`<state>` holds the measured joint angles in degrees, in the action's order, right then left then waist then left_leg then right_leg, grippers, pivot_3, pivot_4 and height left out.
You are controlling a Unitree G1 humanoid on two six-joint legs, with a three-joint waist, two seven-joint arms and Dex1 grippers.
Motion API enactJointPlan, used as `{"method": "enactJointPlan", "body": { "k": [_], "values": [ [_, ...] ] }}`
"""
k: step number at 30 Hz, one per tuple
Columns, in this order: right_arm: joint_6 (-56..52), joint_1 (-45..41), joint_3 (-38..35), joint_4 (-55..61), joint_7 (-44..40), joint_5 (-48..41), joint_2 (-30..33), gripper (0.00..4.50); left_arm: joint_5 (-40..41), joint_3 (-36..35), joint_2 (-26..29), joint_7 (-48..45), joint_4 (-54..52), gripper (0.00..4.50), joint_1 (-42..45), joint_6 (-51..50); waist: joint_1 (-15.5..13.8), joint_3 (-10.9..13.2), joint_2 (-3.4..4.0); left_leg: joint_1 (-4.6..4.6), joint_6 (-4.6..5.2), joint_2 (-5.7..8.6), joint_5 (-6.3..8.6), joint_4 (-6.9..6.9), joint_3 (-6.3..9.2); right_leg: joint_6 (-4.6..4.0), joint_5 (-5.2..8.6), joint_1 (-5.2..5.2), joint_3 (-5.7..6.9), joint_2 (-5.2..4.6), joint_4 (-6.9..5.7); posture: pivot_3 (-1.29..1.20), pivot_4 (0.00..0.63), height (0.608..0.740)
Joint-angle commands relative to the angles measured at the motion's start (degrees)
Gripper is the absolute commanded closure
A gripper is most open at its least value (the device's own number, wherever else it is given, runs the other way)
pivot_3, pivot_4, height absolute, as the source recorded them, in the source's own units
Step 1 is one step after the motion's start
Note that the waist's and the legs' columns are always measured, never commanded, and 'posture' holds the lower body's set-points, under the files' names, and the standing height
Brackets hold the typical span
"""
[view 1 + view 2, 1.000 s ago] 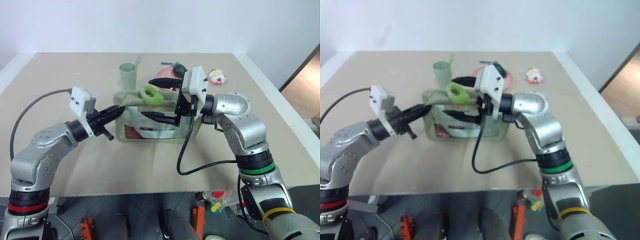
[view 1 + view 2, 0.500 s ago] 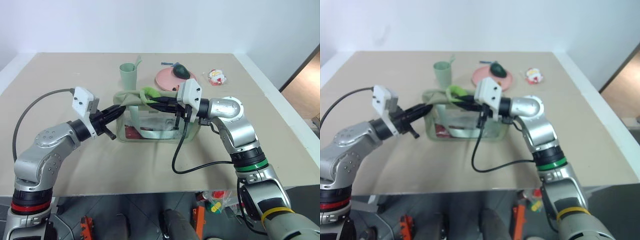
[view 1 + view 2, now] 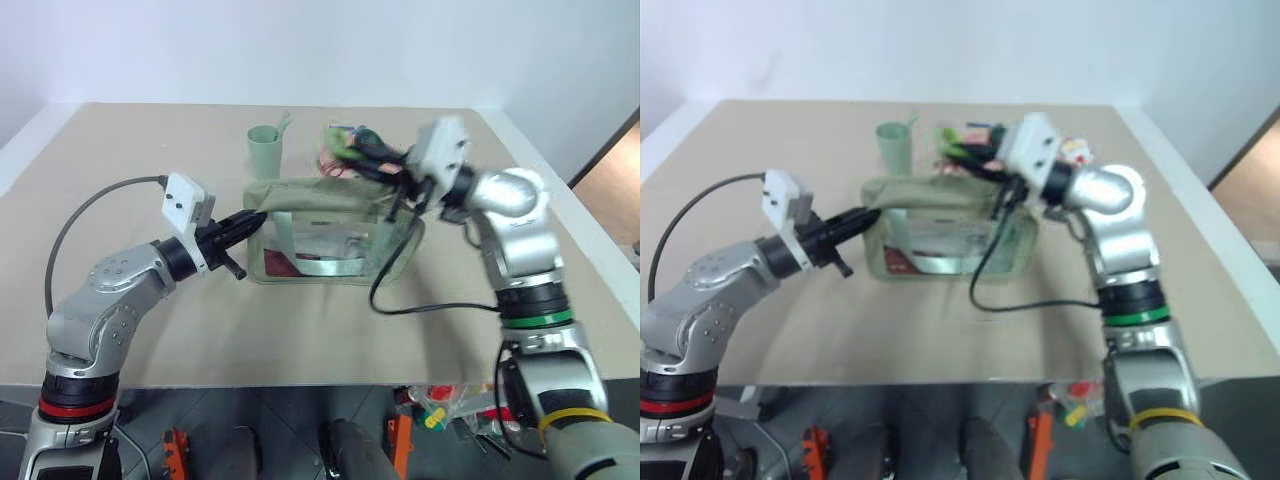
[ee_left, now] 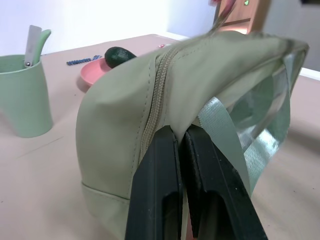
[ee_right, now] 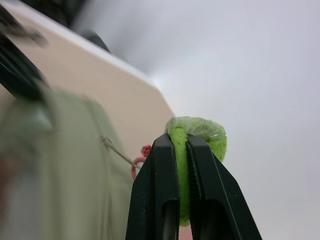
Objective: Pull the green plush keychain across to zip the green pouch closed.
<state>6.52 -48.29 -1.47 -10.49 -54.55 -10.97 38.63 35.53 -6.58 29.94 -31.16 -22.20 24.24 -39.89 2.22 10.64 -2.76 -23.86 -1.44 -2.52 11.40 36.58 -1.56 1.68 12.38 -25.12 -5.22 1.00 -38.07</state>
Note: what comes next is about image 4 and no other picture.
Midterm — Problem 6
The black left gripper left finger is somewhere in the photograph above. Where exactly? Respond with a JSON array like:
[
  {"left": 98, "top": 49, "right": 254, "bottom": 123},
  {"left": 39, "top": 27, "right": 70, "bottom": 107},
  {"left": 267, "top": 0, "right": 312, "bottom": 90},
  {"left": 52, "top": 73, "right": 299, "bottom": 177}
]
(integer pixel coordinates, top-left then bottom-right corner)
[{"left": 124, "top": 125, "right": 184, "bottom": 240}]

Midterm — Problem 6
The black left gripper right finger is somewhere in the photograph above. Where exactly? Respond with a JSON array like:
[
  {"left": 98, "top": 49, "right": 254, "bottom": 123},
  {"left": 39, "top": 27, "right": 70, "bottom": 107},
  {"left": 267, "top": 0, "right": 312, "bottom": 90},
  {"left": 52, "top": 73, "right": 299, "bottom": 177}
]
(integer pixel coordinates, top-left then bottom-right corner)
[{"left": 178, "top": 126, "right": 269, "bottom": 240}]

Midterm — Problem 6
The green zippered pouch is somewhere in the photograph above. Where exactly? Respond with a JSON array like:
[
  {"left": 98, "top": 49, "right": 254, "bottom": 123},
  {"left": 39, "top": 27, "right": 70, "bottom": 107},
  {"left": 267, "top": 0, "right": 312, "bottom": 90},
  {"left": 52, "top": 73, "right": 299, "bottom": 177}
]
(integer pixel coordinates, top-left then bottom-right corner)
[{"left": 75, "top": 7, "right": 310, "bottom": 240}]

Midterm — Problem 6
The pink plate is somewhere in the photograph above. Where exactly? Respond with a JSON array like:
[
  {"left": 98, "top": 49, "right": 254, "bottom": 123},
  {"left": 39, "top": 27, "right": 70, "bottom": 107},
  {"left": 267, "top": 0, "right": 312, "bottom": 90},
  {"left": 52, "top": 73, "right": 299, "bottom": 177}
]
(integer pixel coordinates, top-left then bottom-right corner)
[{"left": 79, "top": 57, "right": 112, "bottom": 89}]

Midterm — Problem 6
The dark green avocado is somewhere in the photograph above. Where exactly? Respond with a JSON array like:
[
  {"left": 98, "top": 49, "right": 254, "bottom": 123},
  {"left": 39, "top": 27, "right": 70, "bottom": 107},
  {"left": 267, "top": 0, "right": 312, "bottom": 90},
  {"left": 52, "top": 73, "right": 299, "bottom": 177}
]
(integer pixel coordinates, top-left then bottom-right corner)
[{"left": 104, "top": 46, "right": 137, "bottom": 69}]

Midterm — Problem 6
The blue beaded strip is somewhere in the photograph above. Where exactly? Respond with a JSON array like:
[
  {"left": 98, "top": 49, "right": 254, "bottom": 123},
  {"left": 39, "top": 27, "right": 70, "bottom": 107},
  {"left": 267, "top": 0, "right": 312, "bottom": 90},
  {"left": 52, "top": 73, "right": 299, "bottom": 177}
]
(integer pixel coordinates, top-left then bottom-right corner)
[{"left": 66, "top": 54, "right": 103, "bottom": 66}]

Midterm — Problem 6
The light green cup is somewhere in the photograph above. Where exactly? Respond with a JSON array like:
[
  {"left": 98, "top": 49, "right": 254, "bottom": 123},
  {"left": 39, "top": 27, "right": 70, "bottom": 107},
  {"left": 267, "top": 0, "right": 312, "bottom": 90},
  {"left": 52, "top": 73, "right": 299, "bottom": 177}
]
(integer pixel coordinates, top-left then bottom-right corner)
[{"left": 0, "top": 54, "right": 54, "bottom": 139}]

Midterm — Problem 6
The light green plastic utensil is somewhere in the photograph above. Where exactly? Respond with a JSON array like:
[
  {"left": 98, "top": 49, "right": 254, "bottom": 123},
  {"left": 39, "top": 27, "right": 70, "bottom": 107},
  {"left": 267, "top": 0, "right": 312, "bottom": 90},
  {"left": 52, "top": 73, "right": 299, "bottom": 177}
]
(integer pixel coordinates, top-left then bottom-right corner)
[{"left": 31, "top": 29, "right": 52, "bottom": 66}]

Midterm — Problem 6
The wooden cabinet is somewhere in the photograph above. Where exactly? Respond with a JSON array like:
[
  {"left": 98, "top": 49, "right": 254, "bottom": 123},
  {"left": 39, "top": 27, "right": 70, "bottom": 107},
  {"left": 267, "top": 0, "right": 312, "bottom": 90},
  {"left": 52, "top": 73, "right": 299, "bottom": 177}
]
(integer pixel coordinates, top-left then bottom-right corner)
[{"left": 212, "top": 0, "right": 272, "bottom": 36}]

